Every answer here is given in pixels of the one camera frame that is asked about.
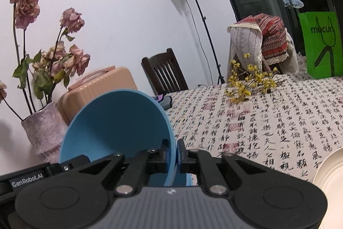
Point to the dark wooden chair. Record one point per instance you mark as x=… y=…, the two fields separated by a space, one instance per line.
x=166 y=71

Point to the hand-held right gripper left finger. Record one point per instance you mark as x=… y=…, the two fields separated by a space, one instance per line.
x=168 y=158

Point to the green paper bag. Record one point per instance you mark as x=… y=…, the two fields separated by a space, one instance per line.
x=321 y=63

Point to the cream round plate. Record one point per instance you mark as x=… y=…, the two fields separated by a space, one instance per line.
x=335 y=178

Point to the blue bowl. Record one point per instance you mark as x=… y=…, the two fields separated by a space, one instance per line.
x=115 y=122

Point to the yellow flower branches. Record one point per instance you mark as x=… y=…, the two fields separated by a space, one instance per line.
x=241 y=87

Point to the pink suitcase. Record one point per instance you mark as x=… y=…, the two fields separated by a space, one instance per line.
x=107 y=84

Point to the black light stand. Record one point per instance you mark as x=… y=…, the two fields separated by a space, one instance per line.
x=206 y=28

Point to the dried pink rose bouquet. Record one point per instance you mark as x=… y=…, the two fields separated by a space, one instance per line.
x=25 y=6

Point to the grey purple pouch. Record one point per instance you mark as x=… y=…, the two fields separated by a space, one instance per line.
x=166 y=103

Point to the pink textured vase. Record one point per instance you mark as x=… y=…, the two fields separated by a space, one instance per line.
x=45 y=132

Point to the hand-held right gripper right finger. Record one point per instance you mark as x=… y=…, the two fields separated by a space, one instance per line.
x=179 y=156

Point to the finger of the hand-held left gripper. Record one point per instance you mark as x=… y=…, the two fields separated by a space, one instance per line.
x=75 y=164

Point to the red patterned throw blanket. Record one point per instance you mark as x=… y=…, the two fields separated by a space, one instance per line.
x=273 y=39

